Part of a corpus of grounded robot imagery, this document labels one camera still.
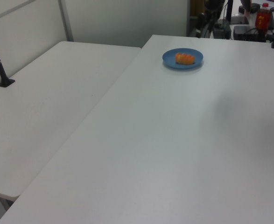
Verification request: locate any black flat tablet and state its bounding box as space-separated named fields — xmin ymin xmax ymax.
xmin=231 ymin=15 xmax=250 ymax=25

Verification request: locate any small black device box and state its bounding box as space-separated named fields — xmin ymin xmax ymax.
xmin=214 ymin=19 xmax=231 ymax=39

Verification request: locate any black flat electronics box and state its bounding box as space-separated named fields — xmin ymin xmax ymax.
xmin=233 ymin=25 xmax=267 ymax=42

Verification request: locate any black tripod with camera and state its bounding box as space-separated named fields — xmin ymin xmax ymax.
xmin=196 ymin=0 xmax=224 ymax=38

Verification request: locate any orange glazed bread roll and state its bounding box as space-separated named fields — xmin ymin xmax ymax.
xmin=175 ymin=52 xmax=195 ymax=65

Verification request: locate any red drink bottle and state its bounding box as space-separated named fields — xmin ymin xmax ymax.
xmin=256 ymin=2 xmax=272 ymax=34

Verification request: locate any blue round plate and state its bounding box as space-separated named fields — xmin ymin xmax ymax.
xmin=162 ymin=48 xmax=204 ymax=70

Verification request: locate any grey partition frame post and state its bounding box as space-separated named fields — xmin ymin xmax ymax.
xmin=58 ymin=0 xmax=75 ymax=43

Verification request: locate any thin black upright pole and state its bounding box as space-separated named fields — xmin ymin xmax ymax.
xmin=225 ymin=0 xmax=234 ymax=24

